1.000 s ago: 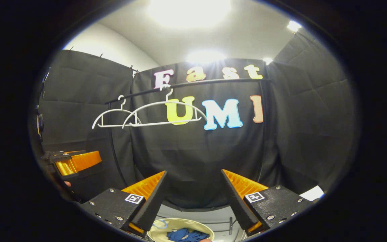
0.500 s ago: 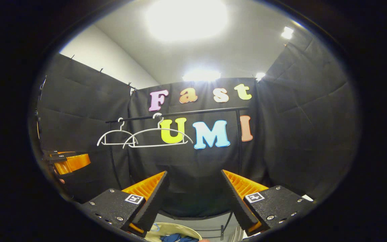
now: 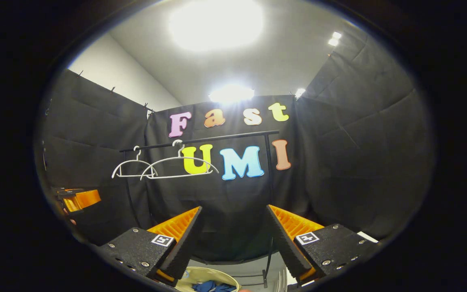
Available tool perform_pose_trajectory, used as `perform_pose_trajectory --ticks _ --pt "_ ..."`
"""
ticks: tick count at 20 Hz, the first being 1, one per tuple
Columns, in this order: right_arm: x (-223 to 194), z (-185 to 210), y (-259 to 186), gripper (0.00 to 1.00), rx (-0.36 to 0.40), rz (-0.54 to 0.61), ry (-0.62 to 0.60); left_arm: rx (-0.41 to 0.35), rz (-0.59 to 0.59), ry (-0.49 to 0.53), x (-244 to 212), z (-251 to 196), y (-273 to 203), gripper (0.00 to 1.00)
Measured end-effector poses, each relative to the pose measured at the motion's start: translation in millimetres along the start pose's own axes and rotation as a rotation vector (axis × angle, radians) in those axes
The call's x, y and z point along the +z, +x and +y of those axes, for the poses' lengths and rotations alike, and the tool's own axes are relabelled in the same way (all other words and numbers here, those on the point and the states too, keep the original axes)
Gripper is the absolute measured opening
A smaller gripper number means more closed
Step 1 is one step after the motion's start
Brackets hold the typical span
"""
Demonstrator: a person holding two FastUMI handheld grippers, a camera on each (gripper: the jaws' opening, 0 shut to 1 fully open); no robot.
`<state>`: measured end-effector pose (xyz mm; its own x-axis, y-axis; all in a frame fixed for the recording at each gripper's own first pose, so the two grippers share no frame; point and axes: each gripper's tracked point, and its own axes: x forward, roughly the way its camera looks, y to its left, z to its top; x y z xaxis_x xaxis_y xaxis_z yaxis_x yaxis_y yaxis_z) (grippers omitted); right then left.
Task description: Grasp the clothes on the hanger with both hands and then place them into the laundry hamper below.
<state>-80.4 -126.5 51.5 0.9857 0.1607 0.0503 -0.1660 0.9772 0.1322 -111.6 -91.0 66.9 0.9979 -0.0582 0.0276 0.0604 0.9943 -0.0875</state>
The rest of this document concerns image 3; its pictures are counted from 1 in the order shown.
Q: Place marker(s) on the long ceiling light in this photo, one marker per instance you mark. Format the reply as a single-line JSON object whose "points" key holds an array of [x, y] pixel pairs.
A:
{"points": [[231, 94]]}

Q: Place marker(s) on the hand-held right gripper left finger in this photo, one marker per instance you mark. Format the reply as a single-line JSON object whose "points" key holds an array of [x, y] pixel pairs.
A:
{"points": [[185, 239]]}

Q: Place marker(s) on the beige laundry hamper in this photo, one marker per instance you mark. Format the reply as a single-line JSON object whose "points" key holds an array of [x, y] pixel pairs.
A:
{"points": [[197, 275]]}

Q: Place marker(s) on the square ceiling light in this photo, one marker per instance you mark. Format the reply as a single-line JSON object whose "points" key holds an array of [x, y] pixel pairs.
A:
{"points": [[334, 39]]}

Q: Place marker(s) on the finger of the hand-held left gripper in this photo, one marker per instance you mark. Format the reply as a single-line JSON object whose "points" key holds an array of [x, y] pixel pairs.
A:
{"points": [[87, 198], [70, 205]]}

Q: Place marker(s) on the black metal clothes rack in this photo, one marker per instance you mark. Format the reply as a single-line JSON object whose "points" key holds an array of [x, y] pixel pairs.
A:
{"points": [[225, 137]]}

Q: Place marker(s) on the small ceiling light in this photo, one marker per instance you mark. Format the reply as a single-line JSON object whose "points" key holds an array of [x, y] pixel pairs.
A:
{"points": [[299, 93]]}

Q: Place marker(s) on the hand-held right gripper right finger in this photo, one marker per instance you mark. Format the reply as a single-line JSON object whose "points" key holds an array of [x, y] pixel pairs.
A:
{"points": [[284, 239]]}

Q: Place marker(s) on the white ribbed panel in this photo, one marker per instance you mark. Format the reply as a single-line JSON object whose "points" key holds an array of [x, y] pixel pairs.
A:
{"points": [[285, 280]]}

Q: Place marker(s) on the white plastic clothes hanger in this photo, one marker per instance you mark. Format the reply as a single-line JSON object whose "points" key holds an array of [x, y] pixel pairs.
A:
{"points": [[130, 176], [176, 177]]}

